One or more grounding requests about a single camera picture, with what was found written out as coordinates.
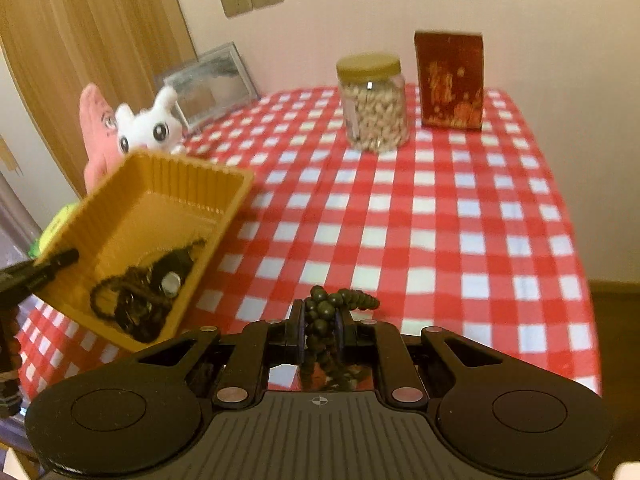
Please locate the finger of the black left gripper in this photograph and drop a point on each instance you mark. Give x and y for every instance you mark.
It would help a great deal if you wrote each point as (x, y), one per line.
(58, 261)

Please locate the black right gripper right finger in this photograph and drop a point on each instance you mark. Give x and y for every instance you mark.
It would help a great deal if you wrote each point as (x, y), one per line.
(380, 346)

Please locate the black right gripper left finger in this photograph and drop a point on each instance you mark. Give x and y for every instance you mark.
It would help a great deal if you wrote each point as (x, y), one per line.
(251, 354)

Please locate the yellow plastic tray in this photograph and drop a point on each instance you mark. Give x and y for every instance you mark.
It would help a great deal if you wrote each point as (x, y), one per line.
(151, 204)

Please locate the silver round jewelry piece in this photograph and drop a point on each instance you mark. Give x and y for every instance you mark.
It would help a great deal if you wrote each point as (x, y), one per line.
(171, 284)

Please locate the green tissue pack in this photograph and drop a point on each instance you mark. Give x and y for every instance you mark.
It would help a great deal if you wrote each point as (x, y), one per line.
(48, 234)

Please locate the red checkered tablecloth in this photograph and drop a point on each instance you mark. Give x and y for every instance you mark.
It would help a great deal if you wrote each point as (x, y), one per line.
(467, 231)

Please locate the pink star plush toy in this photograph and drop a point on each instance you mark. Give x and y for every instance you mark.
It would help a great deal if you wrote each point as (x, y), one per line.
(99, 130)

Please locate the white bunny plush toy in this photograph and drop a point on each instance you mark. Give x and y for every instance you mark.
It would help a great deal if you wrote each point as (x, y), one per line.
(155, 129)

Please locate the jar of nuts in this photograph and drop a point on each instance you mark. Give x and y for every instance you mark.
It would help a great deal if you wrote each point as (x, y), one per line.
(374, 101)

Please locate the framed picture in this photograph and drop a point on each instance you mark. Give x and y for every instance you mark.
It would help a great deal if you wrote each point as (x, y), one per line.
(214, 85)

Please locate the wooden door panel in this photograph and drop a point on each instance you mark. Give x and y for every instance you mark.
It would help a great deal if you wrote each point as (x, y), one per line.
(54, 48)

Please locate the red gift box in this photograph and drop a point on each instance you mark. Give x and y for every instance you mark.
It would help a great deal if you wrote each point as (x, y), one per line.
(451, 79)

